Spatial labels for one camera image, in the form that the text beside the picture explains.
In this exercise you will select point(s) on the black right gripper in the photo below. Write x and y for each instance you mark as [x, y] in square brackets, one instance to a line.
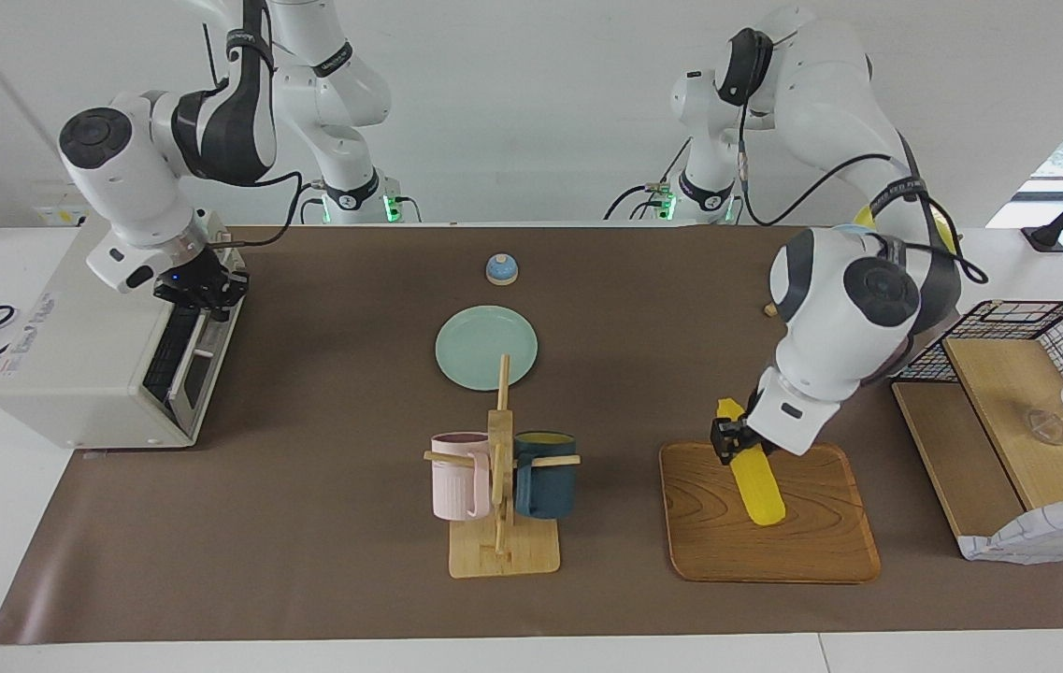
[202, 280]

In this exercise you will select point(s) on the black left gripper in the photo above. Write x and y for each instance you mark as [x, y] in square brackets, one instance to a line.
[755, 404]

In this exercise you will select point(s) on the yellow corn cob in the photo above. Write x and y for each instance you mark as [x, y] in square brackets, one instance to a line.
[760, 491]

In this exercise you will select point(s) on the beige toaster oven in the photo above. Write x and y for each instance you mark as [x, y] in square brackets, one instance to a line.
[73, 365]

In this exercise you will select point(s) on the mint green plate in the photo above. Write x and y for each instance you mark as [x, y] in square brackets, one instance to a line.
[475, 346]

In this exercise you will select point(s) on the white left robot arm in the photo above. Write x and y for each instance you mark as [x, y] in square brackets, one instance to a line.
[849, 308]

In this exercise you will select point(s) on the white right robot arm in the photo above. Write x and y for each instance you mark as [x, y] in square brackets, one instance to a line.
[148, 159]

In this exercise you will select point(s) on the brown wooden tray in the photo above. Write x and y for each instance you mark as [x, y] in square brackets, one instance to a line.
[774, 542]

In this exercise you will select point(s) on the white power socket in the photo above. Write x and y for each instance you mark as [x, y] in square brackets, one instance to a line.
[59, 216]

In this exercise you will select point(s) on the dark blue mug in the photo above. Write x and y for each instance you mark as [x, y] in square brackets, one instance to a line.
[550, 486]

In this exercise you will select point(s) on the brown table mat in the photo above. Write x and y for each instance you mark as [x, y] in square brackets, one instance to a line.
[325, 523]

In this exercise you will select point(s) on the yellow plate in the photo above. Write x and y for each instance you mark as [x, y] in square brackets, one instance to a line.
[868, 217]

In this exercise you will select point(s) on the light wooden shelf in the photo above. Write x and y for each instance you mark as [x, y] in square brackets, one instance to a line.
[1008, 393]

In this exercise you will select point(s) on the wooden mug rack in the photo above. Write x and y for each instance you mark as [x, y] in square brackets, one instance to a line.
[501, 551]

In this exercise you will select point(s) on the pink mug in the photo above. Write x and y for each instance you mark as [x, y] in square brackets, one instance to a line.
[456, 481]

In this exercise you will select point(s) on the small blue bell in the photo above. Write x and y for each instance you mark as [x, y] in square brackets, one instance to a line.
[501, 271]

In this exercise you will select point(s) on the clear glass piece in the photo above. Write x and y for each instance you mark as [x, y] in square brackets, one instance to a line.
[1047, 425]

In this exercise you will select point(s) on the white checked cloth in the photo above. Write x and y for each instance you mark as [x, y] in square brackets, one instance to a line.
[1045, 533]

